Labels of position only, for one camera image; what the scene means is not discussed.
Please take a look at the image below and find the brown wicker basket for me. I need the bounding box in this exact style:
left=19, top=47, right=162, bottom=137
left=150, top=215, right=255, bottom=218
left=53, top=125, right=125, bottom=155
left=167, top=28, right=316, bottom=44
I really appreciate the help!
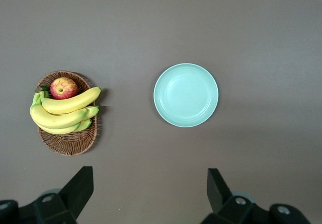
left=35, top=70, right=99, bottom=157

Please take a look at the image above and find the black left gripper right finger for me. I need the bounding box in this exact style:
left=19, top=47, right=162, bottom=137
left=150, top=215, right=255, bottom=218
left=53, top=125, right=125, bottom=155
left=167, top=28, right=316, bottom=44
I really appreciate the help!
left=201, top=168, right=312, bottom=224

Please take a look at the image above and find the yellow banana bunch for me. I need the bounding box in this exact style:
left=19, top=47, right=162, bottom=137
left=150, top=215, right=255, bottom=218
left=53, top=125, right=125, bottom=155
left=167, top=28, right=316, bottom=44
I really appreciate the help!
left=29, top=86, right=102, bottom=135

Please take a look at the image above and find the red yellow apple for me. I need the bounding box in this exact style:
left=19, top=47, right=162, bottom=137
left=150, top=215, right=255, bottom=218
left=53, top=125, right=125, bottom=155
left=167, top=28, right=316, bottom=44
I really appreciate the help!
left=50, top=77, right=79, bottom=100

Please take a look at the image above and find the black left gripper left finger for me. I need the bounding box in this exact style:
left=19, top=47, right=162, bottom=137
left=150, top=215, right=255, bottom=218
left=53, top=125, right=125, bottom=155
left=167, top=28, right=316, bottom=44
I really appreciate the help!
left=0, top=166, right=94, bottom=224

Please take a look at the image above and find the brown table cover cloth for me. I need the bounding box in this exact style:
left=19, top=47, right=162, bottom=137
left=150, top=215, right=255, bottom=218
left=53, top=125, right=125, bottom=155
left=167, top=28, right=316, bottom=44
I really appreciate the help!
left=0, top=0, right=322, bottom=224

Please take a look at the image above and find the pale green round plate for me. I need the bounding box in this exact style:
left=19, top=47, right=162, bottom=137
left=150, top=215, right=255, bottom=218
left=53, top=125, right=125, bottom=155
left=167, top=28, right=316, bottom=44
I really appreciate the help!
left=153, top=62, right=219, bottom=128

